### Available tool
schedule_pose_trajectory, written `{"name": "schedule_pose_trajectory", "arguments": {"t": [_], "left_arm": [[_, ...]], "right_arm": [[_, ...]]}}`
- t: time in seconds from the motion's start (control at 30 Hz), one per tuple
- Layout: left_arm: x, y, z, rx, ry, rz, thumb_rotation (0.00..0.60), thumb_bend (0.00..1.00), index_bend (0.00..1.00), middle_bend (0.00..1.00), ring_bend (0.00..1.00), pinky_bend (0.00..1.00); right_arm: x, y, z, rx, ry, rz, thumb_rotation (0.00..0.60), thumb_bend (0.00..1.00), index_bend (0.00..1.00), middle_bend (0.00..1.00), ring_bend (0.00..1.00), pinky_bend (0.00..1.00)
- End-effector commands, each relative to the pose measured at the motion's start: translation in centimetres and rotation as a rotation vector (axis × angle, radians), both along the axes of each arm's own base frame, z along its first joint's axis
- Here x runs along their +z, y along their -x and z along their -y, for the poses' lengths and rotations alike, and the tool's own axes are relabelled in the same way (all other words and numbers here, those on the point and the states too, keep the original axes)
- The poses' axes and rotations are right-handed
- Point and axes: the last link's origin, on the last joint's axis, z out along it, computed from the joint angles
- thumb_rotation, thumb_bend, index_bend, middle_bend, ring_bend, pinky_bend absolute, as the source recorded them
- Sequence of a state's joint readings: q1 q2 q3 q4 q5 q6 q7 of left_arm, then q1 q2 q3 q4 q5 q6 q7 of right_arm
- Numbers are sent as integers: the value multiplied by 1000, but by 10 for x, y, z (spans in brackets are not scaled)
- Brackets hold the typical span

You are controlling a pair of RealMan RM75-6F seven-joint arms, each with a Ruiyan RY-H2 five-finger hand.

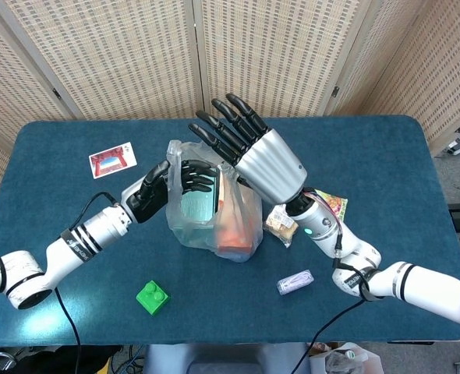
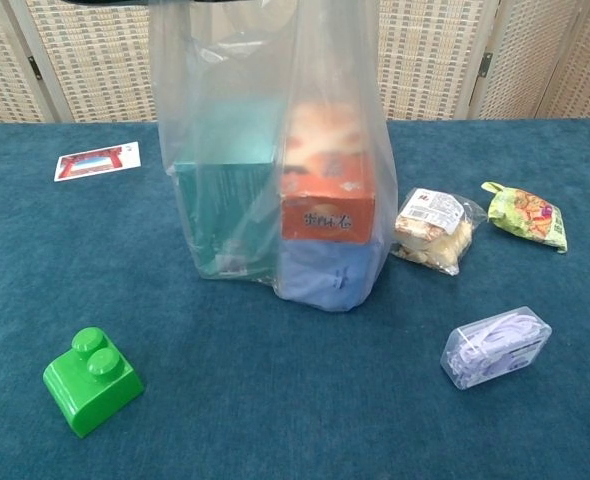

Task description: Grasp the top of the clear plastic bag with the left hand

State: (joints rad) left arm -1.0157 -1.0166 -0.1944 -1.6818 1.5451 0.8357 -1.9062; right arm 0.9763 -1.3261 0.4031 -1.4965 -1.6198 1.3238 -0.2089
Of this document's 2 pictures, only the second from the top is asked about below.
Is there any blue cardboard box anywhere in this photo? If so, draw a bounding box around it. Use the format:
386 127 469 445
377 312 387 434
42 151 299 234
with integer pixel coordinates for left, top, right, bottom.
276 238 382 312

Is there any postcard with red gate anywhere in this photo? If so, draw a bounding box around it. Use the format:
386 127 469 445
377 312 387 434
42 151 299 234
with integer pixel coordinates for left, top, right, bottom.
53 141 141 184

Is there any green cardboard box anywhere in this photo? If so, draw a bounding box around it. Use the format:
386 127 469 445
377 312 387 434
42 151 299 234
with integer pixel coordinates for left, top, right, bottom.
173 97 284 281

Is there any green snack packet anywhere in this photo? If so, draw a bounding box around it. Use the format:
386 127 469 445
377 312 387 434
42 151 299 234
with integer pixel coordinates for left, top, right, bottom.
480 181 569 255

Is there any clear bag of crackers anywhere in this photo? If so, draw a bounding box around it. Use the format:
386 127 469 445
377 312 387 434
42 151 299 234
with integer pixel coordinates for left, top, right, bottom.
392 187 489 276

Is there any translucent plastic shopping bag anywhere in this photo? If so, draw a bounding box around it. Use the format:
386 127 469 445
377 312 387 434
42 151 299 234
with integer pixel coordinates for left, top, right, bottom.
147 0 400 314

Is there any green toy building brick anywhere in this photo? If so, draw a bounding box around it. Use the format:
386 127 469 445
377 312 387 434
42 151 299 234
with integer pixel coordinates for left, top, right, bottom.
42 326 146 440

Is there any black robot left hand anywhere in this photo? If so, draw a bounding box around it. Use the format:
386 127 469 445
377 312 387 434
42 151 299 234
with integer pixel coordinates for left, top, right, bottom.
67 0 199 7

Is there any clear plastic case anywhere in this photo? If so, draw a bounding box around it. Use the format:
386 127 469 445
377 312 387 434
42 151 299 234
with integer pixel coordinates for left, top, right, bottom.
440 306 553 392

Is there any orange cardboard box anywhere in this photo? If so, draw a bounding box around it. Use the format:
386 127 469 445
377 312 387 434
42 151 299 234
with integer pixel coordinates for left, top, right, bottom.
278 102 378 245

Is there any teal tablecloth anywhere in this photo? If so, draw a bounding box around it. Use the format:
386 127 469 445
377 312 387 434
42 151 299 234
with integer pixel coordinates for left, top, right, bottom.
0 118 590 480

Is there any coiled purple cable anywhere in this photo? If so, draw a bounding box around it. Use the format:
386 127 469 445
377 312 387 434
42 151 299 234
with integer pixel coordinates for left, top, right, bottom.
447 312 544 386

